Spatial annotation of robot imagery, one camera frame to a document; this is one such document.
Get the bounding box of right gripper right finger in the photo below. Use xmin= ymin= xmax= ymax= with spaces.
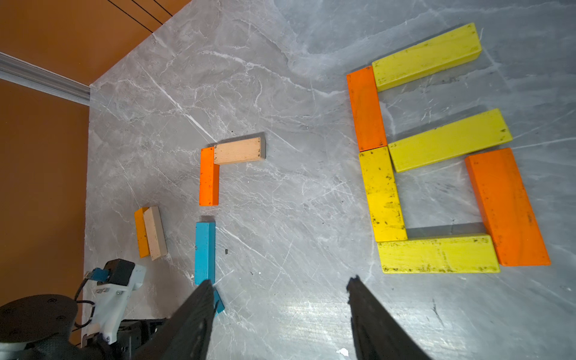
xmin=346 ymin=276 xmax=429 ymax=359

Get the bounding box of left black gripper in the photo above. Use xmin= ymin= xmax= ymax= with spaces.
xmin=114 ymin=318 xmax=167 ymax=359

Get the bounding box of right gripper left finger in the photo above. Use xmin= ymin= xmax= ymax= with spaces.
xmin=131 ymin=280 xmax=216 ymax=359

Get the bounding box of amber orange block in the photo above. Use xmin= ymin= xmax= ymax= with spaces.
xmin=134 ymin=207 xmax=150 ymax=258

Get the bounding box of pale cream wooden block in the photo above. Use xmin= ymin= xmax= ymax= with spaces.
xmin=143 ymin=206 xmax=168 ymax=260

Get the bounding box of yellow block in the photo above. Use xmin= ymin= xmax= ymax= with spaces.
xmin=372 ymin=23 xmax=482 ymax=92
xmin=388 ymin=109 xmax=513 ymax=173
xmin=358 ymin=146 xmax=408 ymax=242
xmin=378 ymin=234 xmax=500 ymax=274

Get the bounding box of tan wooden block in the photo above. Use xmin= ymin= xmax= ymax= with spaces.
xmin=214 ymin=136 xmax=266 ymax=165

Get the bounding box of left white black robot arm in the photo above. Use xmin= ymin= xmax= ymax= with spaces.
xmin=1 ymin=294 xmax=166 ymax=359

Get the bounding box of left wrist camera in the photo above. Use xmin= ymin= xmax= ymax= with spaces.
xmin=82 ymin=259 xmax=146 ymax=347

